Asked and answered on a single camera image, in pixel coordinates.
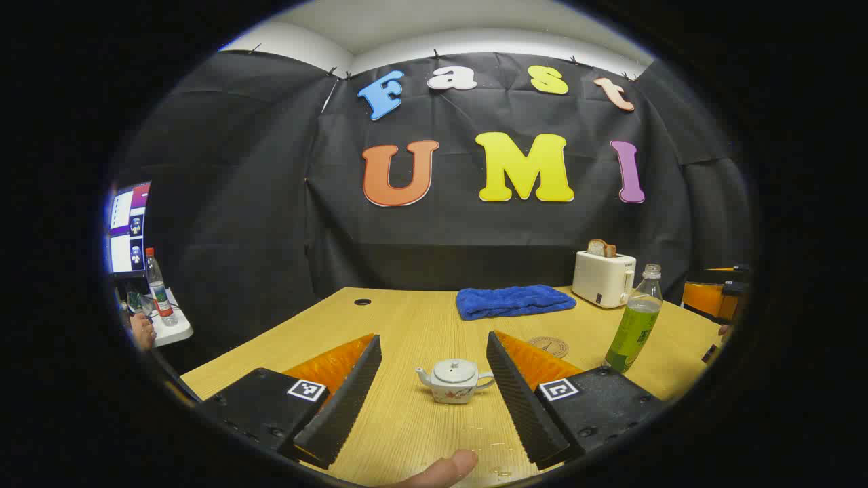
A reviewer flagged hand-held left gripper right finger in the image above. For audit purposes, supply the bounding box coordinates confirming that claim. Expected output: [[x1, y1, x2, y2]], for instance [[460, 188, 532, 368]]
[[486, 330, 670, 471]]

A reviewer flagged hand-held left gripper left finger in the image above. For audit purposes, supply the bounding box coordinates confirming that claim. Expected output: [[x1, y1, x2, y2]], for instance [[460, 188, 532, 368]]
[[199, 332, 383, 470]]

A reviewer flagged round wooden coaster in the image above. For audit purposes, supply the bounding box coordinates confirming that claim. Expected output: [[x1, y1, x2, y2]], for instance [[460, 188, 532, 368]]
[[528, 336, 570, 359]]

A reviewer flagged white ceramic teacup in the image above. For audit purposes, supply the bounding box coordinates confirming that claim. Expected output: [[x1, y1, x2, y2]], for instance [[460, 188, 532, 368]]
[[415, 359, 496, 405]]

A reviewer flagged white teacup lid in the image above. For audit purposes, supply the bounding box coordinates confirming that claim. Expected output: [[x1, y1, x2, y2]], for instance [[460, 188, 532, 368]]
[[432, 359, 479, 385]]

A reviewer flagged green label water bottle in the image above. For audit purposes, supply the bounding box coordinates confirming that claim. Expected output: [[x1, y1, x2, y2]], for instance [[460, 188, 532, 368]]
[[604, 264, 664, 374]]

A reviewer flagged red label water bottle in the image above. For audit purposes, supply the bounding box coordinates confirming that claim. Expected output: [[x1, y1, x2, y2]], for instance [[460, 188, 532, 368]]
[[144, 247, 178, 327]]

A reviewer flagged blue towel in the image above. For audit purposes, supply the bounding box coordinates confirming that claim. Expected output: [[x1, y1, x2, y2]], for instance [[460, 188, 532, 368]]
[[456, 285, 577, 321]]

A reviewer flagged white toaster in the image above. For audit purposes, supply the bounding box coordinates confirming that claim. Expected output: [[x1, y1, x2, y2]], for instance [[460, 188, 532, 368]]
[[572, 249, 637, 310]]

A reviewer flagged white side table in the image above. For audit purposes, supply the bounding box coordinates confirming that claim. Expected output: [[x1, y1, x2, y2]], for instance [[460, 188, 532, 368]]
[[139, 290, 194, 348]]

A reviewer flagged black backdrop cloth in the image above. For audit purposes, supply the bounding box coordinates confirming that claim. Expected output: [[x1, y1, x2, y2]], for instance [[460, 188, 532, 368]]
[[112, 49, 753, 353]]

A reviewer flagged computer monitor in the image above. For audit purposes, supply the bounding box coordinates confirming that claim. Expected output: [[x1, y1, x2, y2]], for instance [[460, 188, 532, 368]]
[[107, 181, 152, 277]]

